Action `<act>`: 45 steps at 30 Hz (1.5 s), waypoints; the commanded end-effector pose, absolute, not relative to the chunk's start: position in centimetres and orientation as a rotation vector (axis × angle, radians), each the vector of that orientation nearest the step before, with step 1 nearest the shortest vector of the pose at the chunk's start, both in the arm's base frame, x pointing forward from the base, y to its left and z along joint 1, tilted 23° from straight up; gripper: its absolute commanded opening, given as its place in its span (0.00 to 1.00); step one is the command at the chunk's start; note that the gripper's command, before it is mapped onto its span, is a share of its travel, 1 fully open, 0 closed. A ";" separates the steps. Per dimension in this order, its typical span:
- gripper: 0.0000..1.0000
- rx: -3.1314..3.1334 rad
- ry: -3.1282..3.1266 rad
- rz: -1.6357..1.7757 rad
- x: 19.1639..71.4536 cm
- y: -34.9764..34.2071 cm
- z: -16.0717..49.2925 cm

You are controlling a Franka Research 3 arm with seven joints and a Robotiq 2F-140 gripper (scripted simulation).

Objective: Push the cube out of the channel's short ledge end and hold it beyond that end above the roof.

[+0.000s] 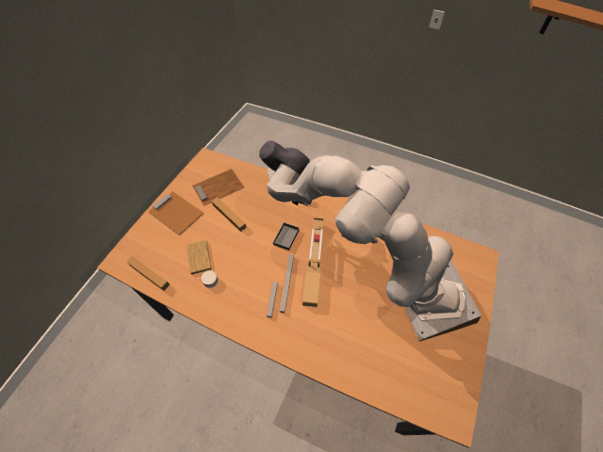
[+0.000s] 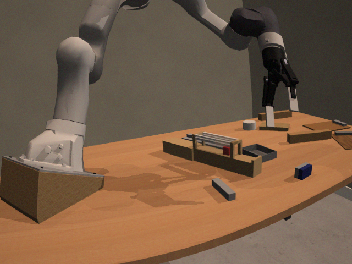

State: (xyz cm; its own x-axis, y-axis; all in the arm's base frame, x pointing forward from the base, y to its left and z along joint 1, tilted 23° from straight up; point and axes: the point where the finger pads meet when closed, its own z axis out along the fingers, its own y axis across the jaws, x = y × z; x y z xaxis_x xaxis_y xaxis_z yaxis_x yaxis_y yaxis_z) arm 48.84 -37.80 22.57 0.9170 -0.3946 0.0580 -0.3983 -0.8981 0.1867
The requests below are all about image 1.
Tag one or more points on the grey cylinder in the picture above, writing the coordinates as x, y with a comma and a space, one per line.
209, 279

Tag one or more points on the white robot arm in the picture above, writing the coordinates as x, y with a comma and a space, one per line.
376, 194

